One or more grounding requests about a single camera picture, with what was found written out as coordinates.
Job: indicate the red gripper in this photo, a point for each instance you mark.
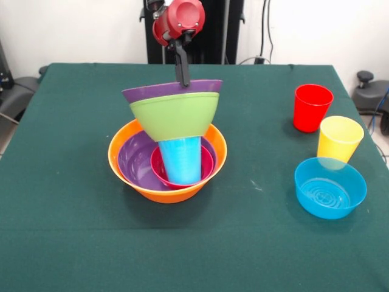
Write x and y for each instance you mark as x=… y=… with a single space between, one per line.
x=179 y=21

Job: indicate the purple plastic bowl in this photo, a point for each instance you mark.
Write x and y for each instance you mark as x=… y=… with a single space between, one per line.
x=133 y=161
x=152 y=91

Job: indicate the green plastic bowl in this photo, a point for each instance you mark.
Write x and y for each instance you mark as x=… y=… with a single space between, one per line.
x=176 y=118

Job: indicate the blue plastic cup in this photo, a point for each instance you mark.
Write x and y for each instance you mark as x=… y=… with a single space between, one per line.
x=180 y=164

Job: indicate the pink plastic bowl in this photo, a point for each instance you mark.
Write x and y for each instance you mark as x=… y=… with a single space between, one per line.
x=156 y=170

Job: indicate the red plastic cup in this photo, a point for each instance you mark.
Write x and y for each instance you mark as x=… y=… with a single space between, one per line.
x=311 y=112

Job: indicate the large orange plastic bowl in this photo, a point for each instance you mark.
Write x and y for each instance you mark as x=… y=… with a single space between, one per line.
x=165 y=196

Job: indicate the black padded chair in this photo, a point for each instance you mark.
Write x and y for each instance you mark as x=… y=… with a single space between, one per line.
x=18 y=94

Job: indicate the yellow plastic cup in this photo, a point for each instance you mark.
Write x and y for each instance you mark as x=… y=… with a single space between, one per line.
x=337 y=143

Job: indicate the dark green tablecloth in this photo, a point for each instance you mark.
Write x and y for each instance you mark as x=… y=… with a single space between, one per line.
x=194 y=243

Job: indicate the blue plastic bowl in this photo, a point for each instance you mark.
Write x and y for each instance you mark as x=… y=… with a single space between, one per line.
x=329 y=194

